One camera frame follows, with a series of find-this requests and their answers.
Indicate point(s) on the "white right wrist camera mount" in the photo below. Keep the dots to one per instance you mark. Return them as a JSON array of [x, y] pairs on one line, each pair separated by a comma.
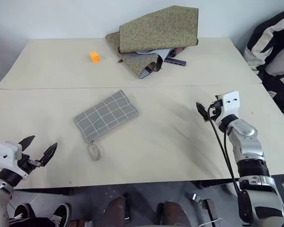
[[229, 104]]

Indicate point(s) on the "dark grey usb hub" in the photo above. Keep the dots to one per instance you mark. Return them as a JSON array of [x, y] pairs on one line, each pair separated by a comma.
[[176, 62]]

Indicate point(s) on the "brown rounded shape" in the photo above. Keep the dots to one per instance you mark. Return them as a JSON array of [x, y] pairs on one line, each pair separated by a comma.
[[174, 214], [117, 210]]

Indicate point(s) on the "dark metal bracket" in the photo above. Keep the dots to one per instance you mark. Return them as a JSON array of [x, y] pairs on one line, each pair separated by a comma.
[[209, 208]]

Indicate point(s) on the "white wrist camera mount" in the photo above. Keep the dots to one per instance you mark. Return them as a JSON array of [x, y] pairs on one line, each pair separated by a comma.
[[229, 104], [4, 151]]

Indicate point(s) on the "small orange cube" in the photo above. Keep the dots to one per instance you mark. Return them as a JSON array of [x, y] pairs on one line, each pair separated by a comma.
[[94, 57]]

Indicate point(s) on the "black and white jacket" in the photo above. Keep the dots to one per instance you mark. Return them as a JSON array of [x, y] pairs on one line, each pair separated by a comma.
[[272, 47]]

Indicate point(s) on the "olive speckled folded mat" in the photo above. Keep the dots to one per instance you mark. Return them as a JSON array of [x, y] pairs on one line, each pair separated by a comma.
[[156, 28]]

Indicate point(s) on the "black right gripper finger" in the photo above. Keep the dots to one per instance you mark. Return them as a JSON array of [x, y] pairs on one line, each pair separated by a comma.
[[200, 107], [204, 116]]

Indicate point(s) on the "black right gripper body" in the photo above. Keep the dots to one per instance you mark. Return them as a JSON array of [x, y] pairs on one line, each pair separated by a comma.
[[215, 110]]

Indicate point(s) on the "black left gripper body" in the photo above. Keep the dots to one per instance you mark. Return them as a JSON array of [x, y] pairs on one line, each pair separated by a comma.
[[24, 163]]

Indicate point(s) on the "black sneaker with white stripes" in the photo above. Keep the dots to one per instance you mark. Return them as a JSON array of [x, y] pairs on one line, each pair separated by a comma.
[[24, 211], [60, 212]]

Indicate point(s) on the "grey checked zipper pouch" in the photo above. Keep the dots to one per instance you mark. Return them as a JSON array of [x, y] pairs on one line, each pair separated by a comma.
[[106, 116]]

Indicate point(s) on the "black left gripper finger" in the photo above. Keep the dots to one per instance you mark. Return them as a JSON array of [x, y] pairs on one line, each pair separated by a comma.
[[49, 153], [27, 142]]

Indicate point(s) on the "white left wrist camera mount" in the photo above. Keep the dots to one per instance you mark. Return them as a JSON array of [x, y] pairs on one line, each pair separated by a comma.
[[4, 151]]

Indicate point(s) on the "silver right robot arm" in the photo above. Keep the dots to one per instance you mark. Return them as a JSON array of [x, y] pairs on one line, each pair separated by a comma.
[[247, 134]]

